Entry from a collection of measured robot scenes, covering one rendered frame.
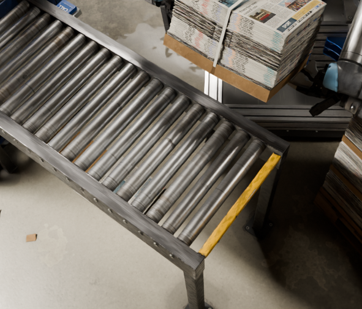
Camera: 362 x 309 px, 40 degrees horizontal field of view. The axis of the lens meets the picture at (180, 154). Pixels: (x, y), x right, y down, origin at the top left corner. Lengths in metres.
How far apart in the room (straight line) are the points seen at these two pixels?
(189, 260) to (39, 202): 1.25
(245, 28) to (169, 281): 1.34
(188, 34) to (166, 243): 0.65
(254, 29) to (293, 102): 1.20
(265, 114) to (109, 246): 0.99
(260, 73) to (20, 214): 1.58
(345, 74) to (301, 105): 1.07
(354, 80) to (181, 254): 0.73
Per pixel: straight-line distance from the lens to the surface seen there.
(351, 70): 1.53
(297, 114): 2.52
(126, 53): 2.00
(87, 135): 1.81
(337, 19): 2.24
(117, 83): 1.92
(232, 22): 1.46
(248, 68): 1.49
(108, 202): 1.67
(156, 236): 1.61
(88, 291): 2.44
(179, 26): 1.57
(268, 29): 1.40
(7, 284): 2.56
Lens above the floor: 2.31
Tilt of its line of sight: 61 degrees down
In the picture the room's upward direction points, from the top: 6 degrees counter-clockwise
